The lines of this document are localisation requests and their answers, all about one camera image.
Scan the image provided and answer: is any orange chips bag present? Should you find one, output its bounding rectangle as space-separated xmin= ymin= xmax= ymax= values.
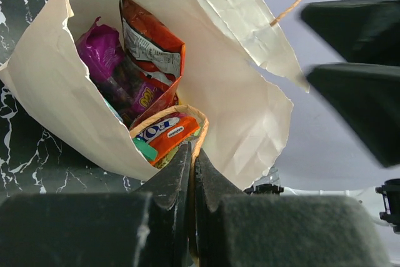
xmin=119 ymin=0 xmax=186 ymax=115

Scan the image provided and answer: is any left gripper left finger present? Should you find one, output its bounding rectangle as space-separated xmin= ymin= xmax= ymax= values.
xmin=1 ymin=144 xmax=192 ymax=266

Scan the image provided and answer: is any green snack bag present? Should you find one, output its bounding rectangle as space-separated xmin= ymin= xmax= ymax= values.
xmin=132 ymin=138 xmax=158 ymax=161

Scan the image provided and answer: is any purple snack bag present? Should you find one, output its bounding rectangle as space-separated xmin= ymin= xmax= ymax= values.
xmin=76 ymin=18 xmax=163 ymax=126

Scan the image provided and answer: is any orange candy pack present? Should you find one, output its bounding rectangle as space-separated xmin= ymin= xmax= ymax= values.
xmin=135 ymin=113 xmax=200 ymax=169

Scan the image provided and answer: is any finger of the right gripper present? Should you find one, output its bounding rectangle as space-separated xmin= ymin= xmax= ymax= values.
xmin=306 ymin=63 xmax=399 ymax=168
xmin=300 ymin=0 xmax=399 ymax=66

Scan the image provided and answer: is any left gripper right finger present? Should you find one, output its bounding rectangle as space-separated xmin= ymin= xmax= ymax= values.
xmin=194 ymin=152 xmax=391 ymax=266

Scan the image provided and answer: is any brown paper bag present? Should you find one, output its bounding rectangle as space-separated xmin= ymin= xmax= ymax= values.
xmin=1 ymin=0 xmax=309 ymax=189

